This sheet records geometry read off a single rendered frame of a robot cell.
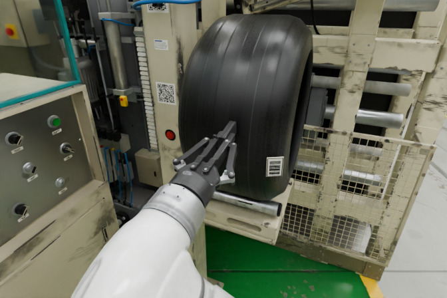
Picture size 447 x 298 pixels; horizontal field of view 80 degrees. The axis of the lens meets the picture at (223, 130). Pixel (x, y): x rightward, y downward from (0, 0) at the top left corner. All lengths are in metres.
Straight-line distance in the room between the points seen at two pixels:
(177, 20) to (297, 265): 1.60
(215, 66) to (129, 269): 0.47
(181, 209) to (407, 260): 1.96
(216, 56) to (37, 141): 0.58
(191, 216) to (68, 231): 0.69
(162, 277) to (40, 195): 0.69
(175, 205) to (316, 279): 1.58
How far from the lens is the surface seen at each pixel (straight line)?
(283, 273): 1.89
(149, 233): 0.37
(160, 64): 0.92
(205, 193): 0.45
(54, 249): 1.05
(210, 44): 0.71
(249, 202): 0.91
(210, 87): 0.65
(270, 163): 0.65
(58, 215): 1.02
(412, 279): 2.15
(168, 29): 0.88
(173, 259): 0.38
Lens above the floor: 1.51
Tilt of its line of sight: 26 degrees down
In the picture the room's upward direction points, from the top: straight up
